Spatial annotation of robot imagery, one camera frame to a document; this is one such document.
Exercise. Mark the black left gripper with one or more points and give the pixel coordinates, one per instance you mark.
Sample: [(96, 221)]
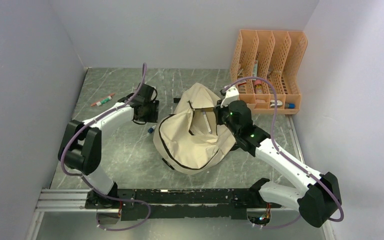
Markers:
[(152, 117)]

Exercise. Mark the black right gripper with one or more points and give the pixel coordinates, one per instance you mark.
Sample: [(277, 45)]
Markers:
[(218, 111)]

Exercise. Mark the small blue white tube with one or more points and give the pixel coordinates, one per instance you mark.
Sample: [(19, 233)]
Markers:
[(151, 129)]

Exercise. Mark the orange green white marker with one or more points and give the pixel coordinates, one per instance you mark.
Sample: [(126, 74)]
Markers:
[(103, 100)]

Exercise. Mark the beige canvas backpack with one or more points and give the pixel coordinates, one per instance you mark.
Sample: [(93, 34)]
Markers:
[(182, 138)]

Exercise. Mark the blue capped pen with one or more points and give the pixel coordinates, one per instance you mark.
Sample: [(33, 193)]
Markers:
[(207, 123)]

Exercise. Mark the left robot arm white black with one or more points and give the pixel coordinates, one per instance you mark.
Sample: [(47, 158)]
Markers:
[(80, 152)]

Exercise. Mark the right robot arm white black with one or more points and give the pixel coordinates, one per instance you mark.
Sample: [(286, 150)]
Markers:
[(315, 196)]

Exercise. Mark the white stapler in organizer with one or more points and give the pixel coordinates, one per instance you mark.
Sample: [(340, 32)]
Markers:
[(275, 103)]

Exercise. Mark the green white packet in organizer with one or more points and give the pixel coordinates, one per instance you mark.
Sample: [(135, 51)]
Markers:
[(255, 68)]

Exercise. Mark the blue cap item in organizer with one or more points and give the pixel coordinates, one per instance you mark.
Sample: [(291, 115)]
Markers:
[(289, 106)]

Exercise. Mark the orange plastic file organizer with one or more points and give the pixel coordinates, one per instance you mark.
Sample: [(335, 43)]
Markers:
[(279, 54)]

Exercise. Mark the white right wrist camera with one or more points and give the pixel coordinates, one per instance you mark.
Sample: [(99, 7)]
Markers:
[(230, 94)]

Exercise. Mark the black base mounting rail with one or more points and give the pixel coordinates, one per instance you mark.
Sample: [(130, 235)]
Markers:
[(233, 203)]

